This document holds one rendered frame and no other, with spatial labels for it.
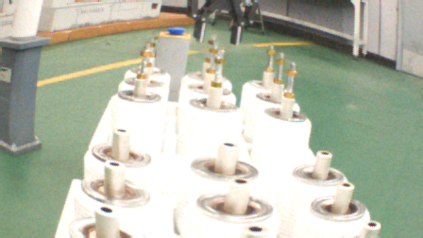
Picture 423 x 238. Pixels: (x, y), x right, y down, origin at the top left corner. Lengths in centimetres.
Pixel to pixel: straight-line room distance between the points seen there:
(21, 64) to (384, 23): 498
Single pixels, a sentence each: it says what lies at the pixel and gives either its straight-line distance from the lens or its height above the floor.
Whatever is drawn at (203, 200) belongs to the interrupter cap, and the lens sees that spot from 58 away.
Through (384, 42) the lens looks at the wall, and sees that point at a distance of 590.
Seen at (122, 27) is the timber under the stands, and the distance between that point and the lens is 423.
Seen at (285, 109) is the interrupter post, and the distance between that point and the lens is 98.
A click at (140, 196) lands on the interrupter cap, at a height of 25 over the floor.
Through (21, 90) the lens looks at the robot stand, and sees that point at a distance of 134.
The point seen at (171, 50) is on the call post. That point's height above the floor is 28.
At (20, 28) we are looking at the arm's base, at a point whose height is 33.
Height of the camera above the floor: 46
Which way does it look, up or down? 14 degrees down
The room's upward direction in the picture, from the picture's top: 8 degrees clockwise
